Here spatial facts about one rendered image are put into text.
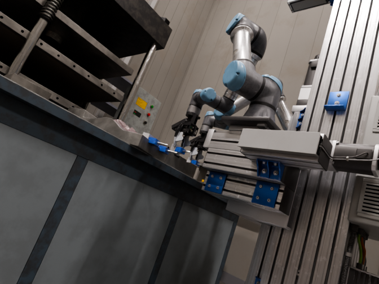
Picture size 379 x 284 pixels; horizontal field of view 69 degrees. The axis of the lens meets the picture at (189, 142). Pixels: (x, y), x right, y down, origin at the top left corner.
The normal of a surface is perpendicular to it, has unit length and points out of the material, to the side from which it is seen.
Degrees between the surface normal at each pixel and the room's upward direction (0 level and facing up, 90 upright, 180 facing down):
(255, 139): 90
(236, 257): 90
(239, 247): 90
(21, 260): 90
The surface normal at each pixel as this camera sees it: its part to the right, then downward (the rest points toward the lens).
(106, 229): 0.73, 0.09
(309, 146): -0.61, -0.41
